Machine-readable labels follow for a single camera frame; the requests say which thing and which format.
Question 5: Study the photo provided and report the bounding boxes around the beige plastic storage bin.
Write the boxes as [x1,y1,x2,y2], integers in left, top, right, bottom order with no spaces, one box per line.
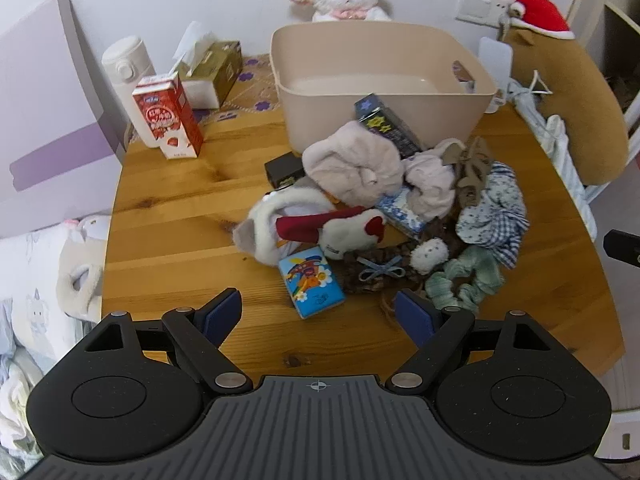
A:
[270,21,497,157]

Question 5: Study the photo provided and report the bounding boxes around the taupe fabric hair bow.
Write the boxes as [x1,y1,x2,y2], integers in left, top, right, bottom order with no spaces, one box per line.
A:
[440,136,493,206]

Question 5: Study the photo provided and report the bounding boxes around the white plush toy red scarf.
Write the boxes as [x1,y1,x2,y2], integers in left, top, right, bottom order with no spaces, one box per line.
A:
[232,191,387,267]

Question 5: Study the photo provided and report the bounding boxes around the brown plush with red hat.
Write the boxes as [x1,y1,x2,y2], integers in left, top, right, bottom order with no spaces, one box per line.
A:
[500,0,632,187]

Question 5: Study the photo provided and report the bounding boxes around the white printed bedsheet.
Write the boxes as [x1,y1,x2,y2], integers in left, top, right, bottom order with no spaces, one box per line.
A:
[0,220,108,461]

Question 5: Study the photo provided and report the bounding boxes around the white plug and cable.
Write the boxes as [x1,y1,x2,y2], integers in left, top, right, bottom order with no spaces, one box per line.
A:
[497,7,516,41]

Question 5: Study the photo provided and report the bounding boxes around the white thermos bottle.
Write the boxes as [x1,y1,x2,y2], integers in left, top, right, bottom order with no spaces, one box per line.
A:
[101,36,166,148]

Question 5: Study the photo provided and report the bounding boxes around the white paper sheet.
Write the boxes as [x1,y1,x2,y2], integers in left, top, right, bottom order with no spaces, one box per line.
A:
[477,36,513,113]

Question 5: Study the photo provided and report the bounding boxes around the light wooden shelf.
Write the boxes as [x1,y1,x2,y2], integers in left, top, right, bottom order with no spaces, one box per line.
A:
[567,0,640,116]

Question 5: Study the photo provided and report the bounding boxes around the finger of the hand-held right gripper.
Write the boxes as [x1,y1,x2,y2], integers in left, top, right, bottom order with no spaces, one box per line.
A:
[603,229,640,268]

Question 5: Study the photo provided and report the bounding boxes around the wooden desktop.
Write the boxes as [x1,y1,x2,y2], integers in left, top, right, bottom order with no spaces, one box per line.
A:
[101,102,626,378]

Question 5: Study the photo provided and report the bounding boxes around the red milk carton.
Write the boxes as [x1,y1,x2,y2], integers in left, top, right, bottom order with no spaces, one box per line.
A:
[131,71,205,160]

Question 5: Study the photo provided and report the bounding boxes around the white cord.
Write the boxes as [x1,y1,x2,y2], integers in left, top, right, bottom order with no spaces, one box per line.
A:
[529,69,554,97]

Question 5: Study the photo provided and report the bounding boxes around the small black box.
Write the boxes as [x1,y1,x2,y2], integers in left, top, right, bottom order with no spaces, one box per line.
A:
[264,152,307,190]

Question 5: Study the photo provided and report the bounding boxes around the blue gingham scrunchie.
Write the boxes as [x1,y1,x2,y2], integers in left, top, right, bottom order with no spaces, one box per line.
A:
[455,162,531,267]

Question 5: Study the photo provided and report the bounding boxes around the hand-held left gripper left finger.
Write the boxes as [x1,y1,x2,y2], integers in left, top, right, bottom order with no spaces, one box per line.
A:
[75,287,253,395]

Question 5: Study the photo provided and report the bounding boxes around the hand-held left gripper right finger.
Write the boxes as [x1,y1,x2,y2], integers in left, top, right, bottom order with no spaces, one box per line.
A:
[389,289,563,395]

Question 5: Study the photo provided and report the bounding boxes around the brown scrunchie with blue bow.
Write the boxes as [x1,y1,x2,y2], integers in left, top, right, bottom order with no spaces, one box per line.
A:
[341,216,468,297]

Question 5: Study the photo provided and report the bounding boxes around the cream plush toy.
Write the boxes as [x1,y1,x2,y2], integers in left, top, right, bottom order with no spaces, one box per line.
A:
[56,214,112,317]

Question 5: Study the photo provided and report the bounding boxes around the blue floral tissue pack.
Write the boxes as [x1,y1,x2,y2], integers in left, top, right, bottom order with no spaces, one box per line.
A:
[377,187,436,240]

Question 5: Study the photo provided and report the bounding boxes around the green scrunchie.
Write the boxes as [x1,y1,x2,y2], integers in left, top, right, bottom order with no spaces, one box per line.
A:
[425,246,506,313]

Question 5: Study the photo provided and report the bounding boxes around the blue cartoon tissue pack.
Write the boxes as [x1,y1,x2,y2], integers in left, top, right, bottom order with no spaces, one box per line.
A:
[278,246,347,320]

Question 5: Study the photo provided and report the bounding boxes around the brown flower-print placemat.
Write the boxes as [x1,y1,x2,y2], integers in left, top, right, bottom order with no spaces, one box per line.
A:
[122,54,287,146]

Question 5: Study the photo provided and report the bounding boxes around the white wall socket plate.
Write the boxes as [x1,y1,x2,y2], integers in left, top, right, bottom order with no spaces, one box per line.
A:
[456,0,516,28]

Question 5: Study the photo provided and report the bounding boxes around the dark star-print box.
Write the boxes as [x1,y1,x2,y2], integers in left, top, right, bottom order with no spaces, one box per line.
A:
[354,93,427,159]

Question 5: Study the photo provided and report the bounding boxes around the fluffy lilac-grey scrunchie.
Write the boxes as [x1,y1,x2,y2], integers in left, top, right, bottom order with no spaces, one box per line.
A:
[404,140,468,221]

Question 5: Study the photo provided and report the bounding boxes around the large fluffy grey cloth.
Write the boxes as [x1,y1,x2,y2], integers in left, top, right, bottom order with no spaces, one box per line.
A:
[301,122,406,209]

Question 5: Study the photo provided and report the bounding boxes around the white fuzzy dotted ball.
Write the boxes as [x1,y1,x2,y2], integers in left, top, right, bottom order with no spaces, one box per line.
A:
[410,237,447,276]

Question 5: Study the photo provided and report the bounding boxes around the pale slatted rail with cloth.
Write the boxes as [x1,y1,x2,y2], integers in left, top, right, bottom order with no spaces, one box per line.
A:
[505,77,598,241]

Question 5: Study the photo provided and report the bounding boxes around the gold tissue box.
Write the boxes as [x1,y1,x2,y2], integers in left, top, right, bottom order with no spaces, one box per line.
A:
[172,21,244,110]

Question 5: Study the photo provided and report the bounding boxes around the lilac and white board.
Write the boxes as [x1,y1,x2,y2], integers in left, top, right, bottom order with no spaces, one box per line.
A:
[0,0,128,241]

